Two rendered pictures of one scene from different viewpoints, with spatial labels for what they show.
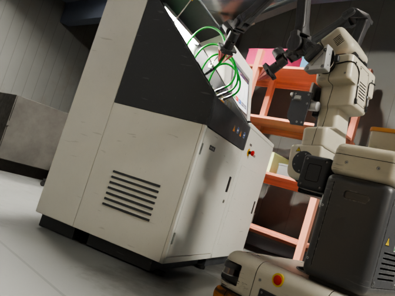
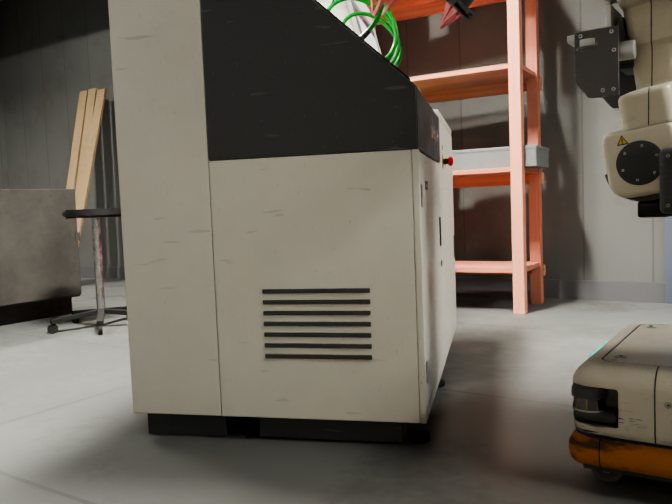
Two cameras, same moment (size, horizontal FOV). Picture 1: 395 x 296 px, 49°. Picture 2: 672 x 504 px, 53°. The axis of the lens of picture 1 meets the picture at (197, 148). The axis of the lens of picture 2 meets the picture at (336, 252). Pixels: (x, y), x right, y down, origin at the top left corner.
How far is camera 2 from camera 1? 0.73 m
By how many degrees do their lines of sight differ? 14
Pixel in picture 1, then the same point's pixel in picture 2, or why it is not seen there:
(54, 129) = (25, 226)
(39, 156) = (19, 282)
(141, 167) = (317, 267)
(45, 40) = not seen: outside the picture
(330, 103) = (657, 36)
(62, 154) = (141, 292)
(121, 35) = (169, 21)
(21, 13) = not seen: outside the picture
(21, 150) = not seen: outside the picture
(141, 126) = (287, 190)
